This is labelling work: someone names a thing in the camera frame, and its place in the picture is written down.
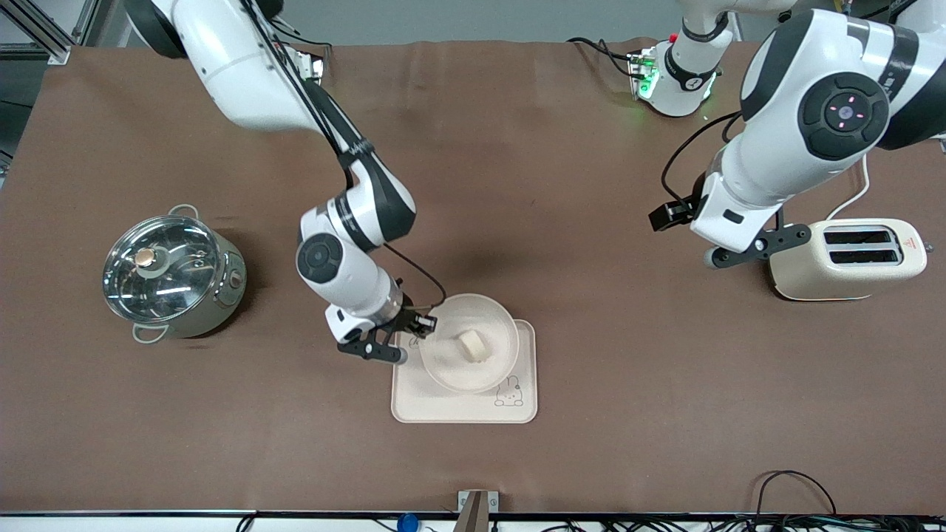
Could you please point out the glass pot lid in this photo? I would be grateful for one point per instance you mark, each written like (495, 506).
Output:
(159, 270)

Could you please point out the steel electric cooking pot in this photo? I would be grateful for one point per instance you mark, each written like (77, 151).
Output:
(211, 303)

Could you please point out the beige round plate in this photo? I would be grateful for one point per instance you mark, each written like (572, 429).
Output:
(451, 369)

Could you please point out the small pale bun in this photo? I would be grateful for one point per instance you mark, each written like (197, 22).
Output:
(472, 346)

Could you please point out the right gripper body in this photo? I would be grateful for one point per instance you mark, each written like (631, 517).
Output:
(403, 318)

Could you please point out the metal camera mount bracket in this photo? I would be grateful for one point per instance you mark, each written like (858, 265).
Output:
(477, 510)

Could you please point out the cream two-slot toaster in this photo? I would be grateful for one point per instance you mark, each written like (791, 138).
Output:
(850, 277)

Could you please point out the beige rabbit print tray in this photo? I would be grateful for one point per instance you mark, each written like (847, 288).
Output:
(443, 406)

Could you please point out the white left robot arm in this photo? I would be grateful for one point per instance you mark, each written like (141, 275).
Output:
(805, 125)

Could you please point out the blue round cap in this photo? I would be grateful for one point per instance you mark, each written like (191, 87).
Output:
(407, 523)

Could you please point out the aluminium frame profile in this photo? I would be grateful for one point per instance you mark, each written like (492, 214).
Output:
(37, 33)

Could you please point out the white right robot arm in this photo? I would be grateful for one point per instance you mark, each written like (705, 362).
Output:
(347, 273)

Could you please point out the brown table cloth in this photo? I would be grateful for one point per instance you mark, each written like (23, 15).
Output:
(547, 222)

